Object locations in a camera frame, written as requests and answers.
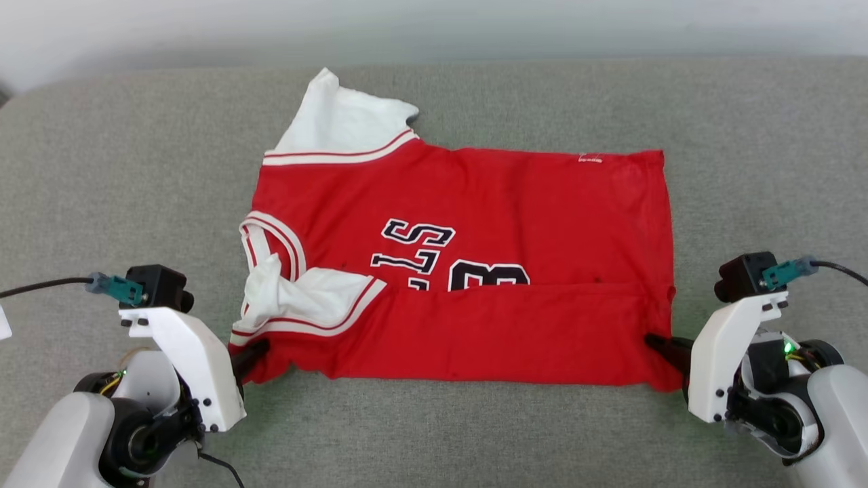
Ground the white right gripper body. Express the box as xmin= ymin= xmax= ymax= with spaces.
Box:
xmin=687 ymin=290 xmax=789 ymax=425

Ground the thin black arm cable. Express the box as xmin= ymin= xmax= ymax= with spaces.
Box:
xmin=198 ymin=451 xmax=246 ymax=488

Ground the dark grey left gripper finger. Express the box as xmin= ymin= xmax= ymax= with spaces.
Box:
xmin=231 ymin=339 xmax=271 ymax=384

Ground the black cable with teal connector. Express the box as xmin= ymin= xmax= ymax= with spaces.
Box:
xmin=0 ymin=272 xmax=147 ymax=308
xmin=760 ymin=256 xmax=868 ymax=291

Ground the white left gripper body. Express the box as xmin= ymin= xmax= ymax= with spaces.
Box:
xmin=119 ymin=306 xmax=248 ymax=433

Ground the red white basketball jersey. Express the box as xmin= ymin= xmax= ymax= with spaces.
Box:
xmin=229 ymin=66 xmax=684 ymax=394

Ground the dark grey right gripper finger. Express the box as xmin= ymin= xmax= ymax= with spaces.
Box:
xmin=643 ymin=332 xmax=694 ymax=375

